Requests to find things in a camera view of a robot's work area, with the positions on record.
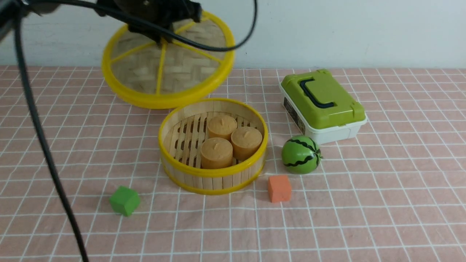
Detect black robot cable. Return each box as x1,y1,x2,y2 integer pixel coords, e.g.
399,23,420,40
0,0,258,262

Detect bamboo steamer basket yellow rims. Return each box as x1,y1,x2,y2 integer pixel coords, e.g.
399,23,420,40
158,98,268,195

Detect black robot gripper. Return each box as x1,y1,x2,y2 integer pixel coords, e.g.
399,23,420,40
96,0,203,45

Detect tan steamed bun right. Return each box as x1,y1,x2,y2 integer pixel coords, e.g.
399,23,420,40
231,126,263,161

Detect tan steamed bun back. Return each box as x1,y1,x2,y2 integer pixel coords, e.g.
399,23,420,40
207,115,237,141

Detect tan steamed bun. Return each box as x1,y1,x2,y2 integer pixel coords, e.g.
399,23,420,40
231,126,263,161
200,138,233,169
207,115,237,141

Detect yellow rimmed bamboo steamer lid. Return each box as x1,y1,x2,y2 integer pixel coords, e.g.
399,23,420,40
101,25,235,109

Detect orange foam cube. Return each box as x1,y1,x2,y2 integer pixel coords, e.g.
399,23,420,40
268,175,292,203

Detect tan steamed bun front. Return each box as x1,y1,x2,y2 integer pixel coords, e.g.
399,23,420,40
200,138,233,169

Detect pink checkered tablecloth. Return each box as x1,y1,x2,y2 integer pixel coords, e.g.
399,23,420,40
0,66,466,262

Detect green foam cube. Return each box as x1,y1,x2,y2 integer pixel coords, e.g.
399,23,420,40
109,186,141,217

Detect green striped toy watermelon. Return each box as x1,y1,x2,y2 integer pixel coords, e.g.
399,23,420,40
281,135,323,175

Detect green white plastic storage box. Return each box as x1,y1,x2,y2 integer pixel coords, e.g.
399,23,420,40
280,69,368,145

